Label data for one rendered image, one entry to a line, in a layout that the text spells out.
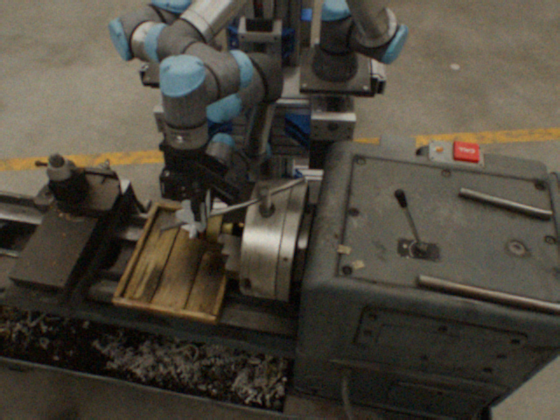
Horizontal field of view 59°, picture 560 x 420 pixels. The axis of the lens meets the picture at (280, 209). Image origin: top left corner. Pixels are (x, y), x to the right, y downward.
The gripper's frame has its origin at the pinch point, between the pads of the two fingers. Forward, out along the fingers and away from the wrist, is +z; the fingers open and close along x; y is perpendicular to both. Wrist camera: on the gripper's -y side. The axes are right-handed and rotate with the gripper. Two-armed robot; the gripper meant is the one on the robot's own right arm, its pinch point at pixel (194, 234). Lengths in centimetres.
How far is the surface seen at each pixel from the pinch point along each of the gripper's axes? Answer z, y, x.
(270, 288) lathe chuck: 12.0, -23.1, 1.3
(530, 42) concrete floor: -287, -153, -108
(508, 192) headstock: -16, -74, 17
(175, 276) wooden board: 2.9, 7.9, -19.7
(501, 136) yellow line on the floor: -178, -126, -108
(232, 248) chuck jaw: 3.7, -11.3, 2.2
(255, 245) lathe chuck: 7.1, -18.4, 11.3
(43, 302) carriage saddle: 20.2, 38.9, -15.8
